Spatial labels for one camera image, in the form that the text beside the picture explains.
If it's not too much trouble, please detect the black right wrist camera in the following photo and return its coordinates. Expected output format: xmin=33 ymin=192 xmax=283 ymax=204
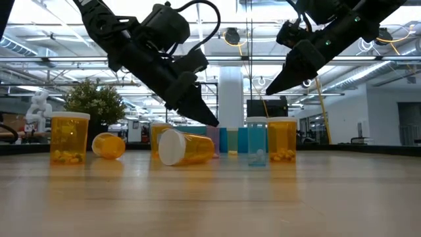
xmin=275 ymin=19 xmax=313 ymax=50

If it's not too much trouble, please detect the amber pill bottle white cap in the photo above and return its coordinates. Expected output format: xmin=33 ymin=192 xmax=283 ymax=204
xmin=158 ymin=128 xmax=216 ymax=167
xmin=91 ymin=132 xmax=126 ymax=161
xmin=266 ymin=117 xmax=298 ymax=164
xmin=150 ymin=122 xmax=174 ymax=158
xmin=50 ymin=111 xmax=91 ymax=165

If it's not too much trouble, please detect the blue plastic bin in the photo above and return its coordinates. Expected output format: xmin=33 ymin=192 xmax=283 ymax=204
xmin=219 ymin=127 xmax=249 ymax=154

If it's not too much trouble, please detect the green potted plant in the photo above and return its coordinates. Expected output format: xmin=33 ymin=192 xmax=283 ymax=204
xmin=62 ymin=80 xmax=128 ymax=151

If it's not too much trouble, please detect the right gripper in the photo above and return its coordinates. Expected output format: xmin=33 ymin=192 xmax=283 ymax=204
xmin=264 ymin=20 xmax=359 ymax=97

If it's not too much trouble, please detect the cardboard box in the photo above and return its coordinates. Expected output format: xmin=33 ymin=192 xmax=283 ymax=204
xmin=1 ymin=113 xmax=27 ymax=132

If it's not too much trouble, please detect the white building column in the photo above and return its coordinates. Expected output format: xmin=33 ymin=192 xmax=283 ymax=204
xmin=218 ymin=67 xmax=245 ymax=129

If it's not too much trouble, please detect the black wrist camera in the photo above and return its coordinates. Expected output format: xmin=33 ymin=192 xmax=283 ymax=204
xmin=275 ymin=19 xmax=313 ymax=50
xmin=139 ymin=1 xmax=192 ymax=55

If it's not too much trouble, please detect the black hanging cable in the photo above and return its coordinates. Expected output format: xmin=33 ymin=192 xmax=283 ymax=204
xmin=249 ymin=0 xmax=254 ymax=100

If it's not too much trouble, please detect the black overhead light bar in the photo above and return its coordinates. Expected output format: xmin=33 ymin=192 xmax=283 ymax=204
xmin=0 ymin=55 xmax=421 ymax=68

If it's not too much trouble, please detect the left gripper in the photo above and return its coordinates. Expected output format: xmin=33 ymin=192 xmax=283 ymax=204
xmin=126 ymin=41 xmax=220 ymax=128

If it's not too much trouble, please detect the black aluminium rig frame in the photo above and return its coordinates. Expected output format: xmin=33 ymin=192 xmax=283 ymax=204
xmin=0 ymin=143 xmax=421 ymax=157

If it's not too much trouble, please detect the yellow cable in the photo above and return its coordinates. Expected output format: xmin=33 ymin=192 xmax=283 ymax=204
xmin=314 ymin=77 xmax=332 ymax=145

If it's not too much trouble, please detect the black perforated computer box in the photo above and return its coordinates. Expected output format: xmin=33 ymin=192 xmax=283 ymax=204
xmin=246 ymin=95 xmax=289 ymax=119

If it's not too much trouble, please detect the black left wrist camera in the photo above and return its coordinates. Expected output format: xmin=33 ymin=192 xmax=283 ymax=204
xmin=139 ymin=1 xmax=192 ymax=55

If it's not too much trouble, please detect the black left camera cable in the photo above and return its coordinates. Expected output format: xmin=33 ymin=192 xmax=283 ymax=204
xmin=170 ymin=0 xmax=222 ymax=55

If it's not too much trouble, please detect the blue translucent pill bottle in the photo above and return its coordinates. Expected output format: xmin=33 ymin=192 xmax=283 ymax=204
xmin=245 ymin=117 xmax=268 ymax=167

